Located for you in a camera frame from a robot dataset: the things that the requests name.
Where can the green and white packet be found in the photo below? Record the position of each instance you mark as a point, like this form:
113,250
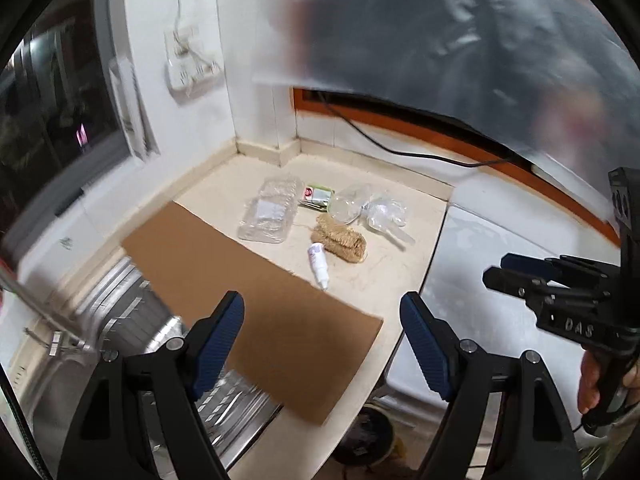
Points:
317,192

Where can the orange wooden trim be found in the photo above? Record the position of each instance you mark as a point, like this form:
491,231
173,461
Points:
298,100

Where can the dark window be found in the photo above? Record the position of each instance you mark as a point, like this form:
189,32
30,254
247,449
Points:
50,110

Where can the brown cardboard sheet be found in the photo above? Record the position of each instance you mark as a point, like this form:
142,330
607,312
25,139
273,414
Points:
240,270

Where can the brown fibre scrubber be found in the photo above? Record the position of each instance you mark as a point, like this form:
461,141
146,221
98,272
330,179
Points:
340,242

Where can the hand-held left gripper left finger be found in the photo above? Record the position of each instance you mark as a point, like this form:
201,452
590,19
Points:
220,345

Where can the small white bottle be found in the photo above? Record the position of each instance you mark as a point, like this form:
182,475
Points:
317,260

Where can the white wall power socket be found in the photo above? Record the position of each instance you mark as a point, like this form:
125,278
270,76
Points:
192,77

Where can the translucent plastic sheet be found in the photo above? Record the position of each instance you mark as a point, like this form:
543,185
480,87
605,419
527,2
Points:
450,35

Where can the cream trash bin dark liner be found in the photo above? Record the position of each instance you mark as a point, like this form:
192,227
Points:
365,435

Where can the person's right hand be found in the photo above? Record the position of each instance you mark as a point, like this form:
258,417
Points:
589,382

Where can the metal faucet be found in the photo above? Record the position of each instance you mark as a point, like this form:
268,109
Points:
30,300

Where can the clear plastic clamshell tray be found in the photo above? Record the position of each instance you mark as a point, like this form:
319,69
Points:
270,215

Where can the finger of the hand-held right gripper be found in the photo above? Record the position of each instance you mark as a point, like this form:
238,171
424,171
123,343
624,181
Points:
507,280
522,262

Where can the crumpled clear plastic bottle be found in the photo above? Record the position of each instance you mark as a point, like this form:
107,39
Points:
385,215

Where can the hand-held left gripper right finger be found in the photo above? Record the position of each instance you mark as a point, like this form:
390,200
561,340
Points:
425,355

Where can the clear plastic bag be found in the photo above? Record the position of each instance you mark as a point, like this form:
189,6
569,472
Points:
347,205

